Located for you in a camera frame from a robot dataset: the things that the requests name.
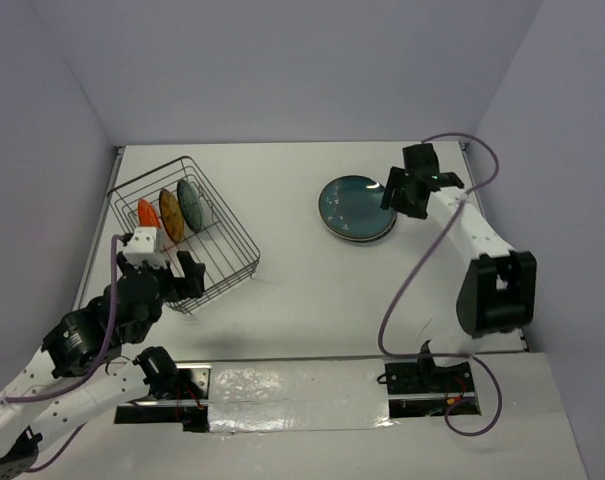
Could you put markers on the green blue patterned small plate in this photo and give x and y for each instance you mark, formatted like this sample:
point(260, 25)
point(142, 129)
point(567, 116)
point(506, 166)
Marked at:
point(190, 205)

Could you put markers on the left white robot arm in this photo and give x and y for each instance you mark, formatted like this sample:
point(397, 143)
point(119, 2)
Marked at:
point(56, 393)

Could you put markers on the orange small plate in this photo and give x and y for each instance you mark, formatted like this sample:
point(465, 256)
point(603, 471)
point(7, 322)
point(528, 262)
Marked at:
point(147, 215)

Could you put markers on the dark green plate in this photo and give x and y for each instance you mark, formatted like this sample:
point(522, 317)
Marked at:
point(351, 200)

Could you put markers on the silver tape sheet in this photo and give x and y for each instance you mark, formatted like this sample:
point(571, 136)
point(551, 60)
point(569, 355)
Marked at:
point(309, 395)

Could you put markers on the yellow patterned small plate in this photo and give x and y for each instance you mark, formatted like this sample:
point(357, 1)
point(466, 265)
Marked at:
point(171, 216)

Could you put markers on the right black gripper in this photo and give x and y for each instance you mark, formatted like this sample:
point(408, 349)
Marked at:
point(397, 177)

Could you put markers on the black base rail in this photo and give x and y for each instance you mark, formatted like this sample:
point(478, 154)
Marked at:
point(407, 398)

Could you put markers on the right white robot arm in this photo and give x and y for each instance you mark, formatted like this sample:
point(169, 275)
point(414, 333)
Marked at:
point(497, 294)

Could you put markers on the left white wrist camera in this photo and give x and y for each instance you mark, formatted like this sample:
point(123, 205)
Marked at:
point(146, 248)

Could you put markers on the blue white floral plate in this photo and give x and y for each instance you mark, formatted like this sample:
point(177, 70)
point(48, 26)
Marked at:
point(366, 233)

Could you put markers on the grey wire dish rack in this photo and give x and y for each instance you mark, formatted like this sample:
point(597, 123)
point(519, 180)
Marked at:
point(223, 244)

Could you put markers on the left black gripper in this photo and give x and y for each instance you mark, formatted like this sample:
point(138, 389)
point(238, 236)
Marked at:
point(194, 278)

